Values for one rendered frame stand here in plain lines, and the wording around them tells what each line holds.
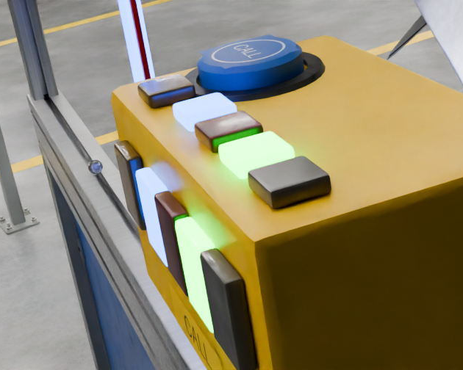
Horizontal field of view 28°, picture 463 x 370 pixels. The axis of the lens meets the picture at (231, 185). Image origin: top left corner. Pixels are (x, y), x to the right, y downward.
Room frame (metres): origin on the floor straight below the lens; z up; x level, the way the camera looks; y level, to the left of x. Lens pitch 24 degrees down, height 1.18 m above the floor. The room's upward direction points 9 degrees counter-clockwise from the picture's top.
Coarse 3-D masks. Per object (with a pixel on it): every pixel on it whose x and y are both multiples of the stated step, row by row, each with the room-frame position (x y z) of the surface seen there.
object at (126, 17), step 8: (120, 0) 0.58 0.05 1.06; (128, 0) 0.57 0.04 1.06; (120, 8) 0.59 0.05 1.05; (128, 8) 0.57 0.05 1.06; (128, 16) 0.57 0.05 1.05; (128, 24) 0.57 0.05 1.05; (128, 32) 0.58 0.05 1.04; (128, 40) 0.58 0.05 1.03; (136, 40) 0.57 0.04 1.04; (128, 48) 0.59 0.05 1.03; (136, 48) 0.57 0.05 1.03; (136, 56) 0.57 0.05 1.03; (136, 64) 0.57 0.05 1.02; (136, 72) 0.58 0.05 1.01; (136, 80) 0.58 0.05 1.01
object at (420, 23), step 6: (420, 18) 0.82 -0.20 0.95; (414, 24) 0.83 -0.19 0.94; (420, 24) 0.79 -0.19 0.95; (426, 24) 0.78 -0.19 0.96; (414, 30) 0.80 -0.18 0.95; (420, 30) 0.79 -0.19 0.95; (408, 36) 0.80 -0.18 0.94; (414, 36) 0.79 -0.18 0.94; (402, 42) 0.80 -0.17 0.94; (408, 42) 0.79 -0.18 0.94; (396, 48) 0.80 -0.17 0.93; (390, 54) 0.79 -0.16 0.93
